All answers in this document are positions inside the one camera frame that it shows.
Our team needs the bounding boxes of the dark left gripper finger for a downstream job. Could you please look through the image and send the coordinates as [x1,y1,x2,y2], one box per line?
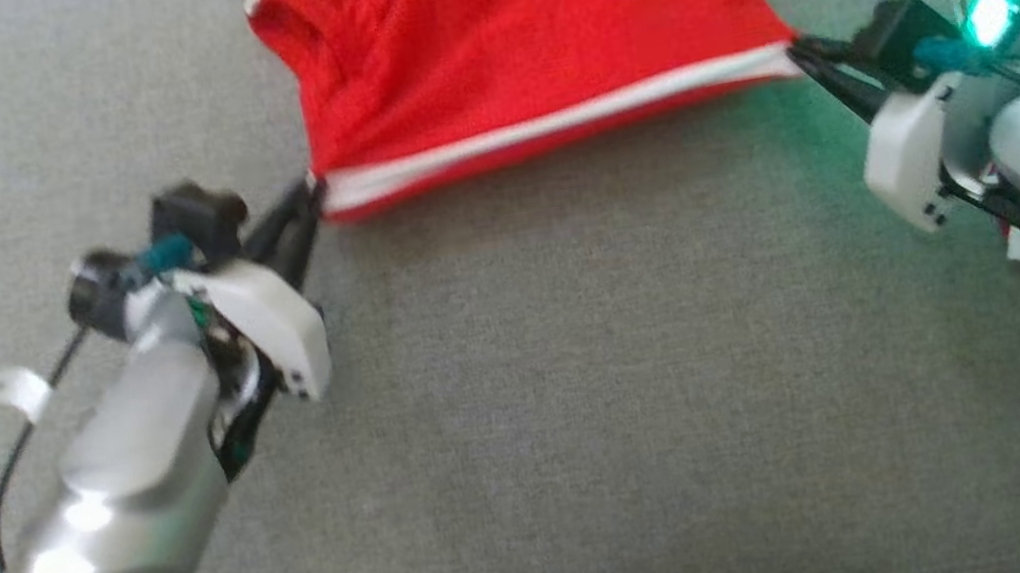
[237,175,330,267]
[264,187,340,295]

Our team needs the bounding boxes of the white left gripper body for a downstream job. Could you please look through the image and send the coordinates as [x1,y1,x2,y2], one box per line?
[168,247,347,476]

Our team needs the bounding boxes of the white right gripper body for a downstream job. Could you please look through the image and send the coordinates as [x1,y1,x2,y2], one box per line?
[850,63,1020,264]

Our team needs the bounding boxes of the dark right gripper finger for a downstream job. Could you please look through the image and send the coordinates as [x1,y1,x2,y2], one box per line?
[795,25,892,105]
[784,28,892,134]

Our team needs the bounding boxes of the red shorts with white stripe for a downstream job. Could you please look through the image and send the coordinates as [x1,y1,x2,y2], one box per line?
[242,0,818,234]

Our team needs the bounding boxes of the grey sofa seat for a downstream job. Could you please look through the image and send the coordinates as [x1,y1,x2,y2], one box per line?
[0,0,1020,573]

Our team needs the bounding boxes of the teal left cable connector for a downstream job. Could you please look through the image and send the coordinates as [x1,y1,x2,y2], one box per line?
[120,230,197,285]

